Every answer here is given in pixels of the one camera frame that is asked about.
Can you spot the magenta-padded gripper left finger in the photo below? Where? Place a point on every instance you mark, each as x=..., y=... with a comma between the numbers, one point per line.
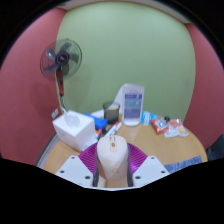
x=75, y=168

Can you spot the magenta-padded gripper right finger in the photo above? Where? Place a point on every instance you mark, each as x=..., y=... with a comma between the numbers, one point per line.
x=150, y=168

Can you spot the beige computer mouse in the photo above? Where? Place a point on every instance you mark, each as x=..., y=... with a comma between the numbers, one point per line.
x=112, y=156

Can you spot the white tissue box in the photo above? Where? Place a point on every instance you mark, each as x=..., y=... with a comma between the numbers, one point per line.
x=75, y=130

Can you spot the white and orange snack packet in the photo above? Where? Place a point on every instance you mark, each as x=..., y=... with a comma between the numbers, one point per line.
x=176, y=129

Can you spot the light blue packet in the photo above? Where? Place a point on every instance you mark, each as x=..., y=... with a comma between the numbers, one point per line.
x=148, y=117

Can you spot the blue whiteboard eraser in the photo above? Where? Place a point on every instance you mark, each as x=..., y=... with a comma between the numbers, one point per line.
x=96, y=121

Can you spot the small black round object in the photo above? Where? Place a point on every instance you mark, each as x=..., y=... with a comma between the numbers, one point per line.
x=167, y=118

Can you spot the red-capped whiteboard marker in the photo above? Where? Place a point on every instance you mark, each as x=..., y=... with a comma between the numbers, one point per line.
x=114, y=128

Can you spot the dark translucent cup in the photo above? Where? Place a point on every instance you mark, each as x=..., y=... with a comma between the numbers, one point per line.
x=111, y=113

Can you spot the white chair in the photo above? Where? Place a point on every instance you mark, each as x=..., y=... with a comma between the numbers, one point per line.
x=118, y=97

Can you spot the standing fan with red pole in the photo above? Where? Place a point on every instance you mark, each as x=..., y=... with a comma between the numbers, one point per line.
x=62, y=58

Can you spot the white wall outlet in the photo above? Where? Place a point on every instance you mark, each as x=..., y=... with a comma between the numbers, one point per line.
x=55, y=113

